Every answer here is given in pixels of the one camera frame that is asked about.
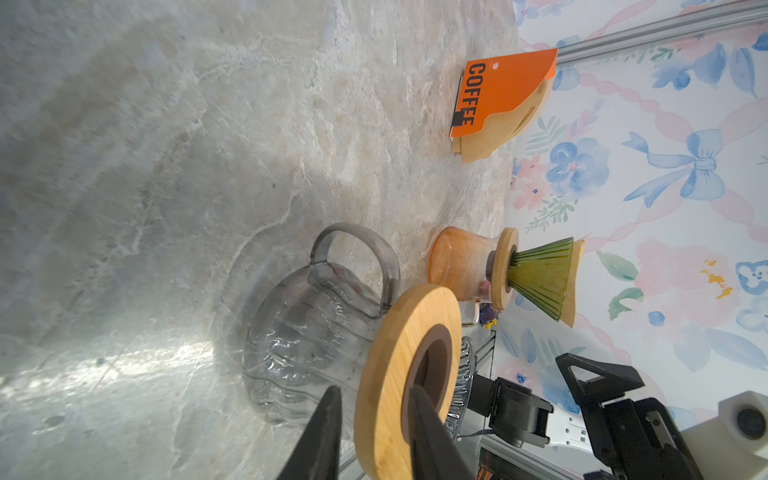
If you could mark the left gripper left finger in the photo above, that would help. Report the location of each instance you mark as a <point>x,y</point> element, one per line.
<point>317,453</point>

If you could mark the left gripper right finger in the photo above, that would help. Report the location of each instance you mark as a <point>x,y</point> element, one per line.
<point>433,454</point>

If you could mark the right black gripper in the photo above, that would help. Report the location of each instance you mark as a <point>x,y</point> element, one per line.
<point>633,439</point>

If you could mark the wooden ring holder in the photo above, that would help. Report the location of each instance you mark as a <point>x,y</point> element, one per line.
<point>418,344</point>
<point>500,292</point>

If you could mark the green glass dripper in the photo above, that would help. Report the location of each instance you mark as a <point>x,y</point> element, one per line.
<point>540,275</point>

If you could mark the orange glass carafe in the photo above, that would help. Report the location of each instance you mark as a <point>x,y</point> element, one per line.
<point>459,261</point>

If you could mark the clear glass dripper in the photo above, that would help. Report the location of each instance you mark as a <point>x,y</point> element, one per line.
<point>462,391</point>

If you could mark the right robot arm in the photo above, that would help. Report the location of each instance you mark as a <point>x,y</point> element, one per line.
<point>518,417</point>

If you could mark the clear glass carafe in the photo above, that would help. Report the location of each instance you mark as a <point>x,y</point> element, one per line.
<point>315,330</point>

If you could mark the colourful toy figure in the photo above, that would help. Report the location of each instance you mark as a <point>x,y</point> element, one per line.
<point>487,315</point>

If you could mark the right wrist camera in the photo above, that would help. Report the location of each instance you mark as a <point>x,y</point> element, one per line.
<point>732,445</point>

